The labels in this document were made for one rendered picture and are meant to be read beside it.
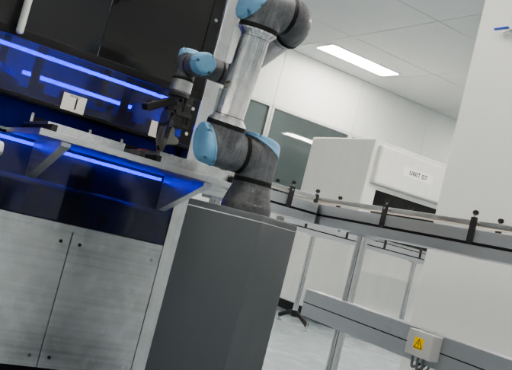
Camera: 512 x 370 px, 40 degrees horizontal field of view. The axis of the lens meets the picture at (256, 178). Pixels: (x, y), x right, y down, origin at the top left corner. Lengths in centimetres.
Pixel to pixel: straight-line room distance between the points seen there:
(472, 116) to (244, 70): 177
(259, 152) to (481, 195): 157
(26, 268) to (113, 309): 36
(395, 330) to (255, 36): 129
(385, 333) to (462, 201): 92
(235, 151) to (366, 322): 113
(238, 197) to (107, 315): 87
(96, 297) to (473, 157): 185
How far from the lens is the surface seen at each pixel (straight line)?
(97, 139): 232
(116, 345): 273
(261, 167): 205
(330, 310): 305
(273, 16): 202
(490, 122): 347
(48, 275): 259
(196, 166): 233
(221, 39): 281
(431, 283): 347
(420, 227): 271
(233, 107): 200
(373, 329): 284
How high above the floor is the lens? 74
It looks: 4 degrees up
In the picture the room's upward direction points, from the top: 14 degrees clockwise
